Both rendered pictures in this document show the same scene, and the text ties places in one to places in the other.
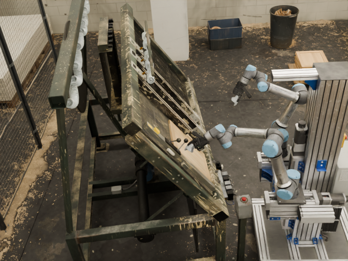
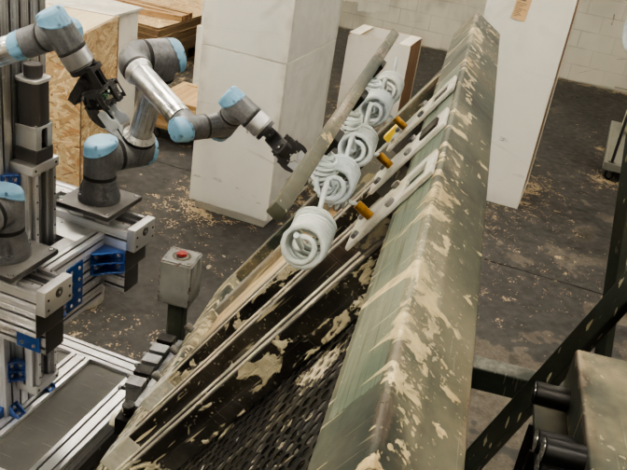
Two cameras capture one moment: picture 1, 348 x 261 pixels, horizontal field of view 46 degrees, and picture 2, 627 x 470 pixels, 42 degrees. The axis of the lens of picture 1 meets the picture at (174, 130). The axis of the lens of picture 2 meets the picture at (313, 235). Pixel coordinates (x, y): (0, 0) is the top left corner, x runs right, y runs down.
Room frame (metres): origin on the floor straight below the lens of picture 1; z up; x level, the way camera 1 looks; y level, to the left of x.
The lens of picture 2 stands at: (4.64, 0.41, 2.36)
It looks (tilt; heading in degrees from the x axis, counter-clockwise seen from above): 27 degrees down; 192
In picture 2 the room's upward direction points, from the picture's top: 9 degrees clockwise
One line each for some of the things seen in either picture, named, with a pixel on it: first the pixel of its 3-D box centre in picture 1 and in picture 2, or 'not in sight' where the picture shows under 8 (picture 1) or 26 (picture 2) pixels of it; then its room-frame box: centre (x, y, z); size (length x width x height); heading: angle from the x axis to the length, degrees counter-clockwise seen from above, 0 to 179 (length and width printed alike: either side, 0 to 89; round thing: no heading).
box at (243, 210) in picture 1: (243, 206); (180, 278); (2.30, -0.54, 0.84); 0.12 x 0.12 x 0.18; 3
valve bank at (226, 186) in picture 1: (225, 183); (146, 387); (2.74, -0.45, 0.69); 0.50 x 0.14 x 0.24; 3
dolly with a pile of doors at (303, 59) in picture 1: (307, 68); not in sight; (5.53, -2.20, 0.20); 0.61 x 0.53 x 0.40; 175
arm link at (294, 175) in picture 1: (291, 178); (102, 155); (2.23, -0.90, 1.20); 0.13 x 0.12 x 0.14; 147
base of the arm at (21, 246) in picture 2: (280, 148); (6, 238); (2.73, -0.95, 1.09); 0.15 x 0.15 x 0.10
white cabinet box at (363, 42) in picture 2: not in sight; (379, 73); (-2.67, -0.75, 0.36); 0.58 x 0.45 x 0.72; 85
